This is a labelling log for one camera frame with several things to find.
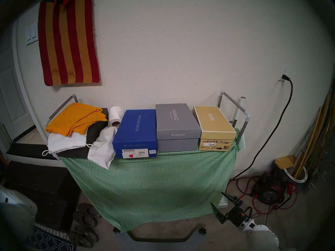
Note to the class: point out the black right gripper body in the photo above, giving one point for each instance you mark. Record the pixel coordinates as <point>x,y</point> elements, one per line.
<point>239,216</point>

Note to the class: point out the red yellow striped wall rug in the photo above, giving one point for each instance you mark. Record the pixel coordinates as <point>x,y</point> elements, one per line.
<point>68,41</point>

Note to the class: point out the gold shoebox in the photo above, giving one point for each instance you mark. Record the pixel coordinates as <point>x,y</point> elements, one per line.
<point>214,122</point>

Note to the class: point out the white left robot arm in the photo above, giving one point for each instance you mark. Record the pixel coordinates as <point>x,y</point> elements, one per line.
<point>15,214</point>

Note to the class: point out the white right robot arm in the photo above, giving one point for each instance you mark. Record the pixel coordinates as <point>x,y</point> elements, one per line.
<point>261,237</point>

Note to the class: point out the white toilet paper roll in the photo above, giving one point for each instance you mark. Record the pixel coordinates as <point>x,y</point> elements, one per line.
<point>115,114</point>

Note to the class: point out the green white gingham cloth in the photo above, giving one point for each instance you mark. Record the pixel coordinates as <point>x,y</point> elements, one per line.
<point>151,185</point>

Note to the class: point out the black star knob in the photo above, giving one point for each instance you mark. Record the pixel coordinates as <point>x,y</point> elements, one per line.
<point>116,230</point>
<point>202,230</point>

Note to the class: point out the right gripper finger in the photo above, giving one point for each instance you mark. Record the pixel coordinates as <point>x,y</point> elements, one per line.
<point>233,199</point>
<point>218,214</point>

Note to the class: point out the white panel door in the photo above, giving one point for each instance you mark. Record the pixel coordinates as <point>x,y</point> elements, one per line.
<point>13,96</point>

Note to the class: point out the white light switch plate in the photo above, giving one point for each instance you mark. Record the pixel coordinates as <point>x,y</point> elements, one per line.
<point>32,34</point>

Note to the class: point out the white rimmed bucket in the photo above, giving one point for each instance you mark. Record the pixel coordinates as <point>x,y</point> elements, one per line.
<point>303,180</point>

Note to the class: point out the grey robot base platform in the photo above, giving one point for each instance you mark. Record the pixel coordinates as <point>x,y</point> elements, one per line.
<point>123,244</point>

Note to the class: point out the pale wooden slat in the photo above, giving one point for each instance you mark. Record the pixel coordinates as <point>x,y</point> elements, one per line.
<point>312,138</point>

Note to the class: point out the grey tube shoe rack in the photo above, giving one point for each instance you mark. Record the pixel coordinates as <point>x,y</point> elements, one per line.
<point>235,103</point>

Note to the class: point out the brown clog slipper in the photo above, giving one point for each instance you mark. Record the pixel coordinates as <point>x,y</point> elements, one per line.
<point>85,219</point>
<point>87,210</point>

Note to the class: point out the black red jump starter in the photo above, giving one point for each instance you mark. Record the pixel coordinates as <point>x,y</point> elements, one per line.
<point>269,191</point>

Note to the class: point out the white wall outlet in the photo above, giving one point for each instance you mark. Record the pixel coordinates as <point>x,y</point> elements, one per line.
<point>284,69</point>

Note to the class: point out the large grey Vionic shoebox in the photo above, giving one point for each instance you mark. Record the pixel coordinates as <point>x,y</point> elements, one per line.
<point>178,122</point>

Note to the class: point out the dark brown chest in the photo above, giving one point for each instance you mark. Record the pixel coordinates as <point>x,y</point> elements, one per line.
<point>42,190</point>

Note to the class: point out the yellow cardboard piece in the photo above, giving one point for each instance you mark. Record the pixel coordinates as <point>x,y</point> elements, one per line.
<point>284,162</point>

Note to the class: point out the orange folded cloth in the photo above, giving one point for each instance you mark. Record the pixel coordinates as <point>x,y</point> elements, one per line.
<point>73,117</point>

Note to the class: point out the blue white patterned rug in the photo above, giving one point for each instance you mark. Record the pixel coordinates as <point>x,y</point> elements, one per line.
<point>44,240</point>

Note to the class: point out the blue Stuart Weitzman shoebox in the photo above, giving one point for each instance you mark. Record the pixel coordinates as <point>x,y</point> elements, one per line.
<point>134,130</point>

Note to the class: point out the black doorstep mat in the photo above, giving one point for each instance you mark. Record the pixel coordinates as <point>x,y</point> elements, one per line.
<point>28,151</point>

